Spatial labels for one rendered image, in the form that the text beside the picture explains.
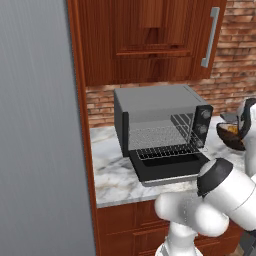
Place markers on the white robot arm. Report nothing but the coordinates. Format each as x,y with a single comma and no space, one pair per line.
220,200

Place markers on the grey black toaster oven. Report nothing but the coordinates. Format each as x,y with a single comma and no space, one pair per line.
150,100

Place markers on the black toaster oven door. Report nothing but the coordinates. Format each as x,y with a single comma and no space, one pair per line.
166,168

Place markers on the black toaster oven knob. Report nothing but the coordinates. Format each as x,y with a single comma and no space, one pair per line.
199,143
202,128
206,114

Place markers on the dark brown bowl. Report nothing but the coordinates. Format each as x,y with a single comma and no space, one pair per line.
230,138

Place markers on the grey fridge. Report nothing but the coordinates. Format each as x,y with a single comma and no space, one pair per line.
40,133

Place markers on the wooden base cupboard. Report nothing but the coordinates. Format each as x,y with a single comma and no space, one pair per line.
126,226

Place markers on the wooden wall cupboard door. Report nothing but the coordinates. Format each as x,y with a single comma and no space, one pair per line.
140,40

